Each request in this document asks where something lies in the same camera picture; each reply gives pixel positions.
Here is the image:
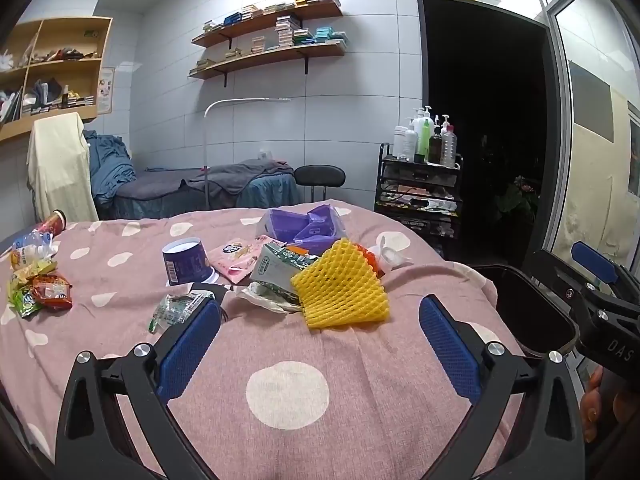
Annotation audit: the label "dark brown bottle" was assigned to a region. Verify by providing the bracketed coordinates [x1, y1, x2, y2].
[428, 125, 442, 165]

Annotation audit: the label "orange red snack bag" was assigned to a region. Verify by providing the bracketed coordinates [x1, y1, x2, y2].
[32, 274, 73, 310]

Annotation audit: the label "white arc floor lamp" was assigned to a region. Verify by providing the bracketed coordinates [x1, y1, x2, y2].
[200, 96, 292, 210]

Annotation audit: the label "pink polka dot bedspread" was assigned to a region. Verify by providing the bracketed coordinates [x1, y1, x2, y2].
[1, 203, 518, 479]

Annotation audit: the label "lower wooden wall shelf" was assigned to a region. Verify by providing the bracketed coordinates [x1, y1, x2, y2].
[189, 39, 347, 80]

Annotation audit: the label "potted plant pink flowers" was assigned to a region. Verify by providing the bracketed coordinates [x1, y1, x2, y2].
[499, 176, 539, 220]

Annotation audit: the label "red paper cup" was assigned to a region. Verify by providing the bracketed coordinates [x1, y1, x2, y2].
[35, 209, 67, 237]

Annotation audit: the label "wall poster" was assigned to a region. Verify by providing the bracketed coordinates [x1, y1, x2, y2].
[96, 67, 115, 115]

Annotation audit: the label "wooden cubby shelf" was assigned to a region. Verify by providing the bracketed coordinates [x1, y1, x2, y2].
[1, 16, 112, 141]

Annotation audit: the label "green yellow snack bag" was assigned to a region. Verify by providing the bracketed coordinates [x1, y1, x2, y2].
[8, 259, 58, 318]

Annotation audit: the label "green crumpled wrapper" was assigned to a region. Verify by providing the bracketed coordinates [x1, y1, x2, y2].
[148, 290, 215, 334]

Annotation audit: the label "orange foam fruit net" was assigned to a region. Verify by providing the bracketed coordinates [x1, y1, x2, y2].
[355, 244, 384, 278]

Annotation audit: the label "clear bottle red cap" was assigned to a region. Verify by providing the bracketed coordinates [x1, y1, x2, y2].
[440, 125, 457, 168]

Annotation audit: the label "cream cloth on chair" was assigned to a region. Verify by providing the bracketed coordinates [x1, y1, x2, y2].
[27, 113, 99, 222]

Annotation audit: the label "white pump bottle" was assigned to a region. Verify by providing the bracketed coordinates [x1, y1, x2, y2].
[402, 119, 418, 162]

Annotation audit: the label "beige paper bag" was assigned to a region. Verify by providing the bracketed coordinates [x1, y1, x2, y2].
[236, 282, 302, 314]

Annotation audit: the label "wooden wall shelf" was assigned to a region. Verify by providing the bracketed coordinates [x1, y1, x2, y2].
[191, 0, 343, 48]
[189, 39, 347, 80]

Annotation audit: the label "blue paper cup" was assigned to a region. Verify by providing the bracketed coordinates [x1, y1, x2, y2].
[162, 237, 214, 286]

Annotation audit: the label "upper wooden wall shelf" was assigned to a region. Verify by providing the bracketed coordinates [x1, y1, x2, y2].
[191, 0, 343, 48]

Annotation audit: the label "green pump bottle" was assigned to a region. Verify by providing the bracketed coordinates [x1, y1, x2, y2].
[413, 116, 432, 162]

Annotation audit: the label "massage bed grey blue covers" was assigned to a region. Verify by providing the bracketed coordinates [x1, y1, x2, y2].
[94, 158, 300, 220]

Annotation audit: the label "purple plastic bag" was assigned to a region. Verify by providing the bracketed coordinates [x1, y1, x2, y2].
[256, 204, 347, 256]

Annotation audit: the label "person's right hand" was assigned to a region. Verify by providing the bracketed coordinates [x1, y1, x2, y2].
[579, 366, 620, 443]

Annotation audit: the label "black mesh trolley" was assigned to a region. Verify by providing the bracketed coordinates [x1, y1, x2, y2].
[374, 143, 462, 259]

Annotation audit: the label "white tissue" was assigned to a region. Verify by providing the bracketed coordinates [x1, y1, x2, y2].
[368, 236, 412, 274]

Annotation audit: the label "yellow foam fruit net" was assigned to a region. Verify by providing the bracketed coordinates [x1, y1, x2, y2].
[291, 238, 390, 330]

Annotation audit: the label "blue crumpled blanket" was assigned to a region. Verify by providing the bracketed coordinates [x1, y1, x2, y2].
[82, 130, 137, 208]

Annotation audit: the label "green white milk carton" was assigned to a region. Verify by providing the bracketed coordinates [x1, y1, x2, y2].
[250, 243, 319, 302]

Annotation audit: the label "pink snack wrapper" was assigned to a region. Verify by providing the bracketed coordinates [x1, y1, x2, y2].
[207, 235, 272, 285]

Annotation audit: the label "brown trash bin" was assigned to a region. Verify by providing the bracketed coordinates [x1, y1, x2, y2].
[473, 263, 578, 358]

